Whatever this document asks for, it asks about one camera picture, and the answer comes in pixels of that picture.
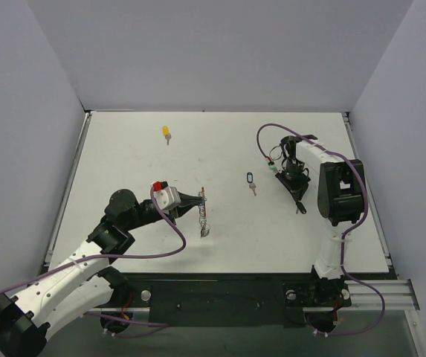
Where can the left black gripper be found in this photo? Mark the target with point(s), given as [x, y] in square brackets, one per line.
[180, 204]

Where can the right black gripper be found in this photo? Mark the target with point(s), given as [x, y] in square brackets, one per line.
[293, 181]

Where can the keys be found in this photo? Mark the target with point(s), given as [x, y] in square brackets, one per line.
[300, 208]

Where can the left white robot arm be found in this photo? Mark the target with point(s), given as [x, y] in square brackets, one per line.
[87, 278]

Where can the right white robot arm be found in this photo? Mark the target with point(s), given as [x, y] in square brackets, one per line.
[340, 201]

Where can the black tag key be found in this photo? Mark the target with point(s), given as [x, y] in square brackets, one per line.
[250, 181]

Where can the yellow tag key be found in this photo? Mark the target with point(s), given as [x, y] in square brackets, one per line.
[166, 134]

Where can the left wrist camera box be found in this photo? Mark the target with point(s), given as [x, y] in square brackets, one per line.
[164, 197]

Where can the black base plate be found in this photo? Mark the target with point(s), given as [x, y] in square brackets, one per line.
[223, 299]

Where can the aluminium frame rail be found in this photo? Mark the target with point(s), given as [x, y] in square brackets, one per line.
[372, 295]

